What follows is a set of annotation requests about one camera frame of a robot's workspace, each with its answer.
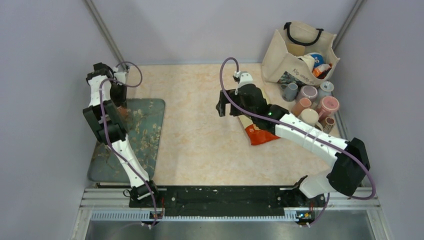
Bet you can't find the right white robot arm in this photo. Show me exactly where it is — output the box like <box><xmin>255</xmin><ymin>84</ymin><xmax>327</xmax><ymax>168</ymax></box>
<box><xmin>216</xmin><ymin>83</ymin><xmax>376</xmax><ymax>206</ymax></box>

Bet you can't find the lilac mug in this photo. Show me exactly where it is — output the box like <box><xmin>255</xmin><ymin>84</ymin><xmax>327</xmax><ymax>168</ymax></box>
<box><xmin>295</xmin><ymin>85</ymin><xmax>318</xmax><ymax>103</ymax></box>

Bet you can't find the metal corner frame rail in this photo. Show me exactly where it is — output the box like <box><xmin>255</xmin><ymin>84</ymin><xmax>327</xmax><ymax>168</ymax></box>
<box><xmin>82</xmin><ymin>0</ymin><xmax>124</xmax><ymax>63</ymax></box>

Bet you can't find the light blue white mug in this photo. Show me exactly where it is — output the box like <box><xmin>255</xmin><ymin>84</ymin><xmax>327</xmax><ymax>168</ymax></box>
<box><xmin>318</xmin><ymin>81</ymin><xmax>335</xmax><ymax>99</ymax></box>

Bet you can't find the small brown striped cup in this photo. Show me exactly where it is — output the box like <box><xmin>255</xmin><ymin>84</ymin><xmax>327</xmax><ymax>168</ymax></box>
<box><xmin>320</xmin><ymin>116</ymin><xmax>336</xmax><ymax>134</ymax></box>

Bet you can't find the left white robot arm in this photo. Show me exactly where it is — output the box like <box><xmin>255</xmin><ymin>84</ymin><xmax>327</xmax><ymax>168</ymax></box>
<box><xmin>82</xmin><ymin>62</ymin><xmax>161</xmax><ymax>207</ymax></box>

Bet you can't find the large pink mug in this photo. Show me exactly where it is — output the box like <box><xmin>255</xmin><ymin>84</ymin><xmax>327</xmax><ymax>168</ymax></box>
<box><xmin>316</xmin><ymin>95</ymin><xmax>340</xmax><ymax>121</ymax></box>

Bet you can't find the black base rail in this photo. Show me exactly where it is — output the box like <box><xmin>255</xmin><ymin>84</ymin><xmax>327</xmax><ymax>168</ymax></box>
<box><xmin>123</xmin><ymin>185</ymin><xmax>325</xmax><ymax>217</ymax></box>

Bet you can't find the beige canvas tote bag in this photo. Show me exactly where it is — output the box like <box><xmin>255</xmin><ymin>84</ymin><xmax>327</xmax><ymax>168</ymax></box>
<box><xmin>261</xmin><ymin>21</ymin><xmax>340</xmax><ymax>86</ymax></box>

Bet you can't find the orange chips bag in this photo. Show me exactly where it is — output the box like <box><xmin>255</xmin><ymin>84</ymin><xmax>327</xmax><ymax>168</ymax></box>
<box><xmin>238</xmin><ymin>115</ymin><xmax>279</xmax><ymax>146</ymax></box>

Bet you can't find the blue white package in bag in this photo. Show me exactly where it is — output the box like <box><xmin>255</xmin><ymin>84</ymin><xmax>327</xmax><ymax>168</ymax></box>
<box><xmin>306</xmin><ymin>52</ymin><xmax>326</xmax><ymax>69</ymax></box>

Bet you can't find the cream white mug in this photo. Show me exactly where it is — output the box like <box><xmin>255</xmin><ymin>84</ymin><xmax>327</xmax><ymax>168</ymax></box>
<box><xmin>298</xmin><ymin>108</ymin><xmax>324</xmax><ymax>131</ymax></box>

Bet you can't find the orange snack packet in bag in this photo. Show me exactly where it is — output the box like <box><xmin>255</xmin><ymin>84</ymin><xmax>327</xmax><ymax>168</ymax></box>
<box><xmin>312</xmin><ymin>63</ymin><xmax>333</xmax><ymax>80</ymax></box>

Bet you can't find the blue grey mug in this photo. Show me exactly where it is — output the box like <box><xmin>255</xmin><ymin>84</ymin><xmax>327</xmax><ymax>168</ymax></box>
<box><xmin>281</xmin><ymin>82</ymin><xmax>298</xmax><ymax>102</ymax></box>

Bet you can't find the teal floral placemat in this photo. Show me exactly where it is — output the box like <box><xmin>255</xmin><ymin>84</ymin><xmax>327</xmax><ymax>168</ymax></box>
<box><xmin>87</xmin><ymin>98</ymin><xmax>166</xmax><ymax>185</ymax></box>

